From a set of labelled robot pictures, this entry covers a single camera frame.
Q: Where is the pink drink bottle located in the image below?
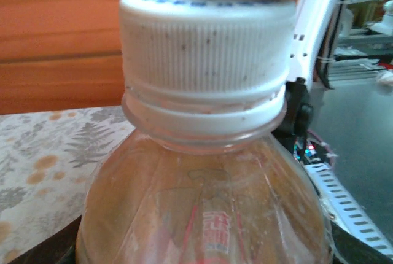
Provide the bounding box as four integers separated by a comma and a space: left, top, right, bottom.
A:
75, 91, 334, 264

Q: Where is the background lab equipment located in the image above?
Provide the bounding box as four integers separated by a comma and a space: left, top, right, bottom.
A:
333, 0, 393, 85

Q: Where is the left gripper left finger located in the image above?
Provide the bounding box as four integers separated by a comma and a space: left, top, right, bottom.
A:
17, 219, 81, 264

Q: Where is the grey slotted cable duct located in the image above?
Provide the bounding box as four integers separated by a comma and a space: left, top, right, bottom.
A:
302, 161, 393, 257

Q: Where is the black base connector board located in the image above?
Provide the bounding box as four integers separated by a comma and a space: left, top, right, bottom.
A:
290, 136, 320, 163

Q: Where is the white cap blue print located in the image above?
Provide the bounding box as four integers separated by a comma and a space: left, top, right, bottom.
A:
118, 0, 298, 105

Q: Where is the floral table cloth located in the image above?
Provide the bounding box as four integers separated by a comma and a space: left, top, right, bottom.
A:
0, 106, 138, 264

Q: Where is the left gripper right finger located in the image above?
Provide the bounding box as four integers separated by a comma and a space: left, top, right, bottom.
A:
329, 219, 393, 264

